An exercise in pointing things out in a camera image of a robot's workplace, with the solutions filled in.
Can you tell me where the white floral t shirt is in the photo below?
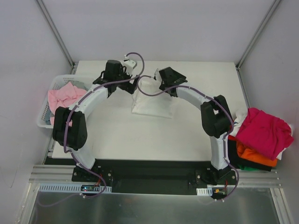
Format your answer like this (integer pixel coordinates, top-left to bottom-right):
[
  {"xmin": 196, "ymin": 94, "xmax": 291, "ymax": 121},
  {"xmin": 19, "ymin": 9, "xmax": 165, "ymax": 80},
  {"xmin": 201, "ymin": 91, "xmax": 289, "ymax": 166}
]
[{"xmin": 131, "ymin": 77, "xmax": 175, "ymax": 119}]

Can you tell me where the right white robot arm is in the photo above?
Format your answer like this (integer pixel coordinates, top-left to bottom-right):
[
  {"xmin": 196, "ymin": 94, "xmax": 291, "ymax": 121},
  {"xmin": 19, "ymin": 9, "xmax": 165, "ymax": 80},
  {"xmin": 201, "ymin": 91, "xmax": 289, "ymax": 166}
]
[{"xmin": 155, "ymin": 67, "xmax": 233, "ymax": 185}]

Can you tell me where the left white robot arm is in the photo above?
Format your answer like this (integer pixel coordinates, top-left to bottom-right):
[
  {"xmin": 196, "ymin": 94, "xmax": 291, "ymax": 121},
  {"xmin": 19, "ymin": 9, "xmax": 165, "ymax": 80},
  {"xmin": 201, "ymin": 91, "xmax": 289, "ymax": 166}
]
[{"xmin": 52, "ymin": 53, "xmax": 140, "ymax": 182}]

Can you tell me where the pink t shirt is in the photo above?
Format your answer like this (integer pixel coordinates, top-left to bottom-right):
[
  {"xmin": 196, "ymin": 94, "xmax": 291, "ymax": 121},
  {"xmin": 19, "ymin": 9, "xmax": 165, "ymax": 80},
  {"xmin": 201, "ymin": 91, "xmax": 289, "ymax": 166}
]
[{"xmin": 47, "ymin": 82, "xmax": 87, "ymax": 124}]

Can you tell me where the white plastic laundry basket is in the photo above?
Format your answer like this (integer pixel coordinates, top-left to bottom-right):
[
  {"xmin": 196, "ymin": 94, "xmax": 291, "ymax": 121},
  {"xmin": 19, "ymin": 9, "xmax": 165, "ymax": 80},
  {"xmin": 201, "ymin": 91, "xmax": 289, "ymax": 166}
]
[{"xmin": 36, "ymin": 75, "xmax": 94, "ymax": 129}]

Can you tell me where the white folded t shirt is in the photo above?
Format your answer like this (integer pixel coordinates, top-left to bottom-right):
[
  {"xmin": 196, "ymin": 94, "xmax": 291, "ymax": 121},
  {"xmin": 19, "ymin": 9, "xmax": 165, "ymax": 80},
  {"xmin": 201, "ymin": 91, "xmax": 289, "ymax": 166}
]
[{"xmin": 230, "ymin": 109, "xmax": 248, "ymax": 137}]

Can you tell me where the red t shirt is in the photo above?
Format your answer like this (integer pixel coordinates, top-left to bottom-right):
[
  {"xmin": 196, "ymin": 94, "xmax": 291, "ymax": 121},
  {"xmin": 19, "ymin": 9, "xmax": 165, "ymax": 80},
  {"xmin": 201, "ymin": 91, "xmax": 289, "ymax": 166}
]
[{"xmin": 228, "ymin": 135, "xmax": 236, "ymax": 141}]

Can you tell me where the black t shirt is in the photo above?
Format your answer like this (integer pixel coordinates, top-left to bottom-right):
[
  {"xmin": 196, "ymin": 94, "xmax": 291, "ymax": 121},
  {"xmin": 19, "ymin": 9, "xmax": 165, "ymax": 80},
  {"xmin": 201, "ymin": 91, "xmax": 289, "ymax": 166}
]
[{"xmin": 228, "ymin": 140, "xmax": 272, "ymax": 172}]

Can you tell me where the orange t shirt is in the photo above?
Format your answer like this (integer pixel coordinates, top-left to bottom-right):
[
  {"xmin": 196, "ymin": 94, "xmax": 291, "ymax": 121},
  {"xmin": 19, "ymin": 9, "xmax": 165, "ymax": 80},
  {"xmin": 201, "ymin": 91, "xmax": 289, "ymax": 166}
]
[{"xmin": 236, "ymin": 141, "xmax": 278, "ymax": 167}]

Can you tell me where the magenta t shirt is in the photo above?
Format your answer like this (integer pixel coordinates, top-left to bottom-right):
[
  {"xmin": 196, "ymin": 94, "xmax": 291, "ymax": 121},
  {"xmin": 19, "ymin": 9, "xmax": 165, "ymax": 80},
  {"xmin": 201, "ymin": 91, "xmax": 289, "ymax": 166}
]
[{"xmin": 235, "ymin": 108, "xmax": 294, "ymax": 160}]

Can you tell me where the green t shirt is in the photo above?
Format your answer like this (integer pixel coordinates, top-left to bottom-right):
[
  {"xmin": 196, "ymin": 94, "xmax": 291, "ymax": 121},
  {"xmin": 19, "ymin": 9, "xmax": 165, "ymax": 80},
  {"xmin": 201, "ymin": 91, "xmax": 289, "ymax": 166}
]
[{"xmin": 238, "ymin": 165, "xmax": 259, "ymax": 171}]

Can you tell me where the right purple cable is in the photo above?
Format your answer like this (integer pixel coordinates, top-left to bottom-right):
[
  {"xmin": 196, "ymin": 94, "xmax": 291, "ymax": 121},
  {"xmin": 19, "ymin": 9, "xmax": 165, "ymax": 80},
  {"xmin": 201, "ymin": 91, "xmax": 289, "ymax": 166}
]
[{"xmin": 137, "ymin": 75, "xmax": 240, "ymax": 204}]

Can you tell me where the purple cable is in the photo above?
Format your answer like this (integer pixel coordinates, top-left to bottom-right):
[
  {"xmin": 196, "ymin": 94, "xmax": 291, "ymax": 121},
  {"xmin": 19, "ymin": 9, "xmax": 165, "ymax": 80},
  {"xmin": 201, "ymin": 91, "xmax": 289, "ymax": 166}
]
[
  {"xmin": 37, "ymin": 51, "xmax": 145, "ymax": 207},
  {"xmin": 137, "ymin": 75, "xmax": 240, "ymax": 204}
]

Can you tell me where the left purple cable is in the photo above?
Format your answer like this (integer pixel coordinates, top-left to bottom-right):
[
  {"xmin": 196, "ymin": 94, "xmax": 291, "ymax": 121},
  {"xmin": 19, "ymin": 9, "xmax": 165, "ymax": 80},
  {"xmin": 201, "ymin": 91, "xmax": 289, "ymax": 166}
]
[{"xmin": 37, "ymin": 51, "xmax": 145, "ymax": 207}]

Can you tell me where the left aluminium frame post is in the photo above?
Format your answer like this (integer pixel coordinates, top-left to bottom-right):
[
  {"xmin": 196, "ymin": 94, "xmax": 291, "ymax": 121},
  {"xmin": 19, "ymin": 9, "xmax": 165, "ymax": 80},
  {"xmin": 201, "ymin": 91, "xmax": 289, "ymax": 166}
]
[{"xmin": 35, "ymin": 0, "xmax": 75, "ymax": 70}]

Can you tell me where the aluminium frame post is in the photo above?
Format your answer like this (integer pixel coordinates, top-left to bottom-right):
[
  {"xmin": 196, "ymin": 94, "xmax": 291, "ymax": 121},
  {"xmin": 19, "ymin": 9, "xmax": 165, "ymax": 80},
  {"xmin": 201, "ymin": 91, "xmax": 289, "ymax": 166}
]
[
  {"xmin": 235, "ymin": 0, "xmax": 282, "ymax": 71},
  {"xmin": 35, "ymin": 0, "xmax": 75, "ymax": 70}
]

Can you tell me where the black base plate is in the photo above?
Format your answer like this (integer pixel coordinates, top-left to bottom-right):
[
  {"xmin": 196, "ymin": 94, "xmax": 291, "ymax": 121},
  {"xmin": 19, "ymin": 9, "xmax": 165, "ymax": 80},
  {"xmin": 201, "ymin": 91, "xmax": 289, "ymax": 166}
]
[{"xmin": 45, "ymin": 158, "xmax": 239, "ymax": 196}]

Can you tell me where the right aluminium frame post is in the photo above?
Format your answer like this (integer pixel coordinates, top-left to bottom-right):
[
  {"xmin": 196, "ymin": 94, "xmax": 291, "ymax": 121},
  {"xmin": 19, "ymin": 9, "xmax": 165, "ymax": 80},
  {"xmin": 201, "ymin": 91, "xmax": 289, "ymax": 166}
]
[{"xmin": 235, "ymin": 0, "xmax": 282, "ymax": 71}]

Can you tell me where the right white cable duct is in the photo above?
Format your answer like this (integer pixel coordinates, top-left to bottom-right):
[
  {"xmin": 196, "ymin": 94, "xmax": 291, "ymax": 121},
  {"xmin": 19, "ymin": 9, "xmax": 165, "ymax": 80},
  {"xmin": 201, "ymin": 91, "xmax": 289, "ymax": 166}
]
[{"xmin": 196, "ymin": 187, "xmax": 213, "ymax": 196}]

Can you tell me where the white cable duct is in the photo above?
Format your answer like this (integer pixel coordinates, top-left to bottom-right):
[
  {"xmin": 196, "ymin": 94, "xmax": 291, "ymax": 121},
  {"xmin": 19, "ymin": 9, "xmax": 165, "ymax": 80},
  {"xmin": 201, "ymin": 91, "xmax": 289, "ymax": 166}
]
[
  {"xmin": 196, "ymin": 187, "xmax": 213, "ymax": 196},
  {"xmin": 39, "ymin": 183, "xmax": 112, "ymax": 194}
]

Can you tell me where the aluminium rail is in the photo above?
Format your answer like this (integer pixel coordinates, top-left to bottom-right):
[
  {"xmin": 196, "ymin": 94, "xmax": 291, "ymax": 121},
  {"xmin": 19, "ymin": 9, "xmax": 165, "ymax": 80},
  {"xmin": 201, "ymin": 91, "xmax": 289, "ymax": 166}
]
[{"xmin": 28, "ymin": 128, "xmax": 283, "ymax": 188}]

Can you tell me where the left white cable duct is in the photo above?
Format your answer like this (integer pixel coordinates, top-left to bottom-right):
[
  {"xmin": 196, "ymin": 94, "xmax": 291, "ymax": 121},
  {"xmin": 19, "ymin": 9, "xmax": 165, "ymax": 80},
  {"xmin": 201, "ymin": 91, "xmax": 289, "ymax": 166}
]
[{"xmin": 39, "ymin": 183, "xmax": 112, "ymax": 194}]

